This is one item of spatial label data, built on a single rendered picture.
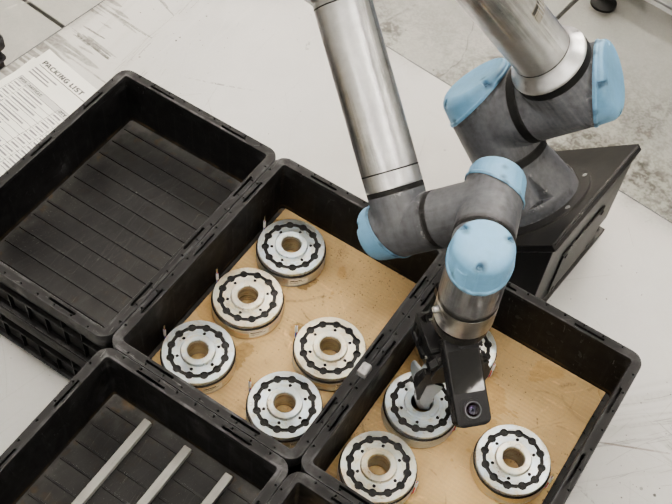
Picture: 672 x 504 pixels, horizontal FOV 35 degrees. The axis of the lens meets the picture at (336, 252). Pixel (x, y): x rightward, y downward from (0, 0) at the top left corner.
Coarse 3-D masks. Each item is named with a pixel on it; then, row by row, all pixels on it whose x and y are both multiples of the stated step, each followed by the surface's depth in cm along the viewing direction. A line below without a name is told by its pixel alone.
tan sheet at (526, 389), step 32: (416, 352) 154; (512, 352) 155; (512, 384) 152; (544, 384) 152; (576, 384) 152; (512, 416) 149; (544, 416) 149; (576, 416) 150; (416, 448) 145; (448, 448) 145; (416, 480) 142; (448, 480) 143
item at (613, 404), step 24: (432, 288) 148; (552, 312) 147; (600, 336) 146; (384, 360) 141; (360, 384) 139; (624, 384) 142; (600, 432) 137; (312, 456) 133; (336, 480) 131; (576, 480) 133
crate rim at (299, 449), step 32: (288, 160) 159; (256, 192) 156; (224, 224) 152; (192, 256) 148; (160, 288) 145; (416, 288) 148; (128, 320) 142; (128, 352) 139; (352, 384) 139; (224, 416) 135; (320, 416) 136; (288, 448) 133
